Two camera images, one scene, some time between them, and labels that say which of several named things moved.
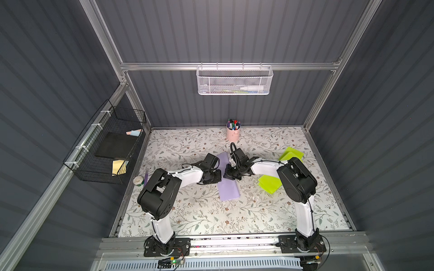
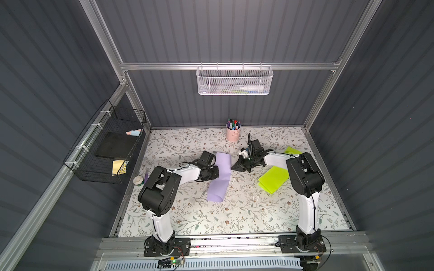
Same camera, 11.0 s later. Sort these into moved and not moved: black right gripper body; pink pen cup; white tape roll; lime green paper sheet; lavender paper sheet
Moved: black right gripper body; lavender paper sheet
Not moved: lime green paper sheet; white tape roll; pink pen cup
